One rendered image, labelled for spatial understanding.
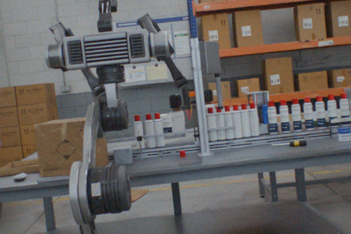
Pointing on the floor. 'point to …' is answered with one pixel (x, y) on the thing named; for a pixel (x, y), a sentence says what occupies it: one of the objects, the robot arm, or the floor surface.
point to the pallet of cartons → (23, 118)
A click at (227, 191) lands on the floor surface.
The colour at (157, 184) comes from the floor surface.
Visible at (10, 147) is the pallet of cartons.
